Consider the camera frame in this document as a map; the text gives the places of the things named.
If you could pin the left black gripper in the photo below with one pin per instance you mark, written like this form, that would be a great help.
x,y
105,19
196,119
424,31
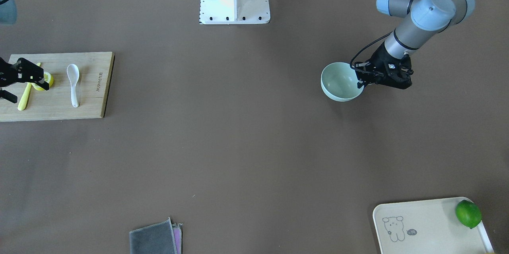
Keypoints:
x,y
379,59

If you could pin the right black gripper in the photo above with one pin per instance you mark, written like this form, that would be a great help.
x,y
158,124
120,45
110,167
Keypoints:
x,y
24,70

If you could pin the white ceramic spoon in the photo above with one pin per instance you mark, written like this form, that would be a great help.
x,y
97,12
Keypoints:
x,y
73,74

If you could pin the mint green bowl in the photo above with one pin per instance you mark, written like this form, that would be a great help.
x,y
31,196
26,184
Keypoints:
x,y
339,82

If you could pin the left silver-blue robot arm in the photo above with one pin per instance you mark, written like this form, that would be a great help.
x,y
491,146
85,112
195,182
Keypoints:
x,y
421,19

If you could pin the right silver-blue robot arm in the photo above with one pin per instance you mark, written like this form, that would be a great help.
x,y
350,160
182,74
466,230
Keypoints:
x,y
8,15

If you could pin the halved lemon slice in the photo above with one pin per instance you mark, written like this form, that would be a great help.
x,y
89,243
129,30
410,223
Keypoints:
x,y
48,78

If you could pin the yellow plastic knife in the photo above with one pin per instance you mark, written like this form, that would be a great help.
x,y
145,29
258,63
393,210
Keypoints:
x,y
24,99

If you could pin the bamboo cutting board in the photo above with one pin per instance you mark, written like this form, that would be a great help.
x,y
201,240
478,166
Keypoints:
x,y
55,104

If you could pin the cream serving tray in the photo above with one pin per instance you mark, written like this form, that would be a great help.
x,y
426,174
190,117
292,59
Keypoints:
x,y
427,227

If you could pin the green lime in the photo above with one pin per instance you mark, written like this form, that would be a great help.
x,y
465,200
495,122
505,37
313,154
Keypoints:
x,y
468,214

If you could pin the grey folded cloth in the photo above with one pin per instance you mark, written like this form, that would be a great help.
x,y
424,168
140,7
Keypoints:
x,y
159,238

